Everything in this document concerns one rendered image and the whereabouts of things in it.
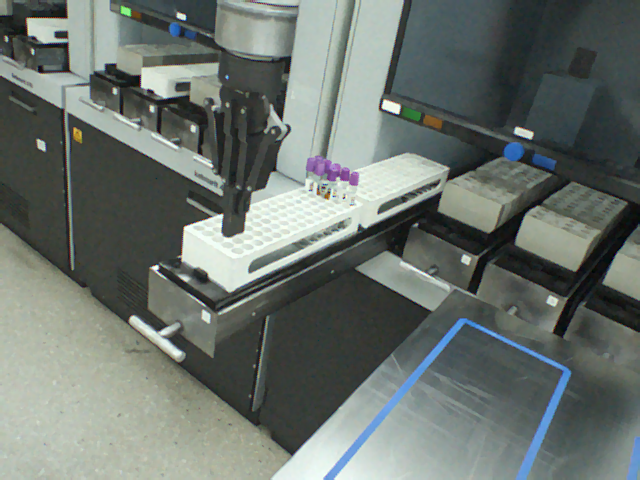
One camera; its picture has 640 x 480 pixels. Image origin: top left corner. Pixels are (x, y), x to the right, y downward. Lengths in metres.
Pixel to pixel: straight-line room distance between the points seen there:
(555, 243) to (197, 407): 1.11
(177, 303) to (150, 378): 1.05
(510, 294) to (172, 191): 0.87
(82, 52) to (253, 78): 1.26
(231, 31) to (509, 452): 0.52
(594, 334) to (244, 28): 0.68
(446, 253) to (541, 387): 0.37
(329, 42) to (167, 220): 0.65
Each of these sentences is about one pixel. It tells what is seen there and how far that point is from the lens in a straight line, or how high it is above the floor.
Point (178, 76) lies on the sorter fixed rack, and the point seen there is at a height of 0.86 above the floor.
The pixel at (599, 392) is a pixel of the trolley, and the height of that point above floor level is 0.82.
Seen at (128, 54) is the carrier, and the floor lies 0.87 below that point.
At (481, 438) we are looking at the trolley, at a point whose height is 0.82.
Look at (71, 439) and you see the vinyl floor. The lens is 1.67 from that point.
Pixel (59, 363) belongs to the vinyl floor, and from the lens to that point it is 1.89.
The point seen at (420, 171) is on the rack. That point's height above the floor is 0.86.
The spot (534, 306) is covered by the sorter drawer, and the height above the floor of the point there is 0.77.
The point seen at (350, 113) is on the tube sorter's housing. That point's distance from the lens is 1.18.
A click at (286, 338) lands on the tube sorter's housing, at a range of 1.35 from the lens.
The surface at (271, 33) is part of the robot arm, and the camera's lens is 0.65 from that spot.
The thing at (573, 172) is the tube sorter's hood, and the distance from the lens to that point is 0.98.
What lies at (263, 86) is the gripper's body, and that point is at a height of 1.08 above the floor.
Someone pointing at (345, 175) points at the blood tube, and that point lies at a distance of 0.91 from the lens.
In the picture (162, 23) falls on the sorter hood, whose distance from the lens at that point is 1.53.
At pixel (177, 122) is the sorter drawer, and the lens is 1.42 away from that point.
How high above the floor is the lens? 1.24
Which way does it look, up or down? 28 degrees down
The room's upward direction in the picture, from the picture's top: 11 degrees clockwise
